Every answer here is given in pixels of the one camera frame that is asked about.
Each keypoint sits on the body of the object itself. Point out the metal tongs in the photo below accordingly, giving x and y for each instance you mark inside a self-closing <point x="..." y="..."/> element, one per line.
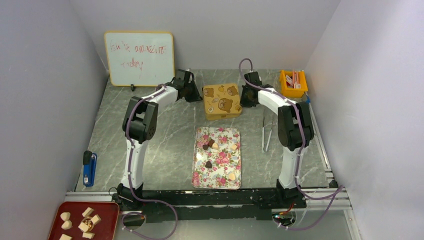
<point x="268" y="123"/>

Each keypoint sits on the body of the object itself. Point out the blue black stapler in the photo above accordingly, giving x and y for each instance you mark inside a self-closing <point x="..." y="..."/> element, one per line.
<point x="89" y="164"/>

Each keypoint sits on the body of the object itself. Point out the gold chocolate tin box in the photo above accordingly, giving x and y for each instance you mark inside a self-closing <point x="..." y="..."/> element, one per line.
<point x="223" y="115"/>

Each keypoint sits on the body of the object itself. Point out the silver tin lid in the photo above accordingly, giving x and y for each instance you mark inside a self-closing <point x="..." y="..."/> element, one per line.
<point x="222" y="99"/>

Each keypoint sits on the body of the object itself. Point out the dark chocolate lower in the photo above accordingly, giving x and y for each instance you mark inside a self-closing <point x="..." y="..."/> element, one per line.
<point x="208" y="165"/>

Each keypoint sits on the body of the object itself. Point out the whiteboard with red writing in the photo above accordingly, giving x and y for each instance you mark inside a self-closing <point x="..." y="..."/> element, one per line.
<point x="139" y="58"/>

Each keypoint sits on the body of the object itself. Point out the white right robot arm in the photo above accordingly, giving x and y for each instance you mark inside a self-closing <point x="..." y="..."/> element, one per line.
<point x="294" y="128"/>

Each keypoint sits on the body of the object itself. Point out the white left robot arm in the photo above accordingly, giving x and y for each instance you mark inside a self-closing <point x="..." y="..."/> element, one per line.
<point x="140" y="124"/>

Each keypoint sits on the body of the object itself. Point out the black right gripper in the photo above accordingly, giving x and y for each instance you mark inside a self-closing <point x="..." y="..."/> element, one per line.
<point x="247" y="97"/>

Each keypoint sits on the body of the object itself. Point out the orange parts bin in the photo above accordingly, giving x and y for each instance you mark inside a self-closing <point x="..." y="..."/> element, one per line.
<point x="293" y="83"/>

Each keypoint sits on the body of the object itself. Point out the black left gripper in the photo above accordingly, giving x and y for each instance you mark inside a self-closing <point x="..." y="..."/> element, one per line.
<point x="197" y="96"/>

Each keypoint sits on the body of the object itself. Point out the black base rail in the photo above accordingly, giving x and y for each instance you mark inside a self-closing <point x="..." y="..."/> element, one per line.
<point x="167" y="205"/>

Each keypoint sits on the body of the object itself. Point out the floral rectangular tray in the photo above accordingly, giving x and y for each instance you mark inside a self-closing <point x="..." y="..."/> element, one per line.
<point x="224" y="160"/>

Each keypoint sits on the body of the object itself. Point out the red tray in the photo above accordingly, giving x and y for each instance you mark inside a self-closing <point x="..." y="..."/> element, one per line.
<point x="78" y="220"/>

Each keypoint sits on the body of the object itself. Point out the white heart chocolate bottom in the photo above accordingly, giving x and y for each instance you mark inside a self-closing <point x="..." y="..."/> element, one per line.
<point x="231" y="176"/>

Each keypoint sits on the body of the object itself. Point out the dark rectangular chocolate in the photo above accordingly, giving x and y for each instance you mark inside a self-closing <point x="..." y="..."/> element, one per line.
<point x="210" y="143"/>

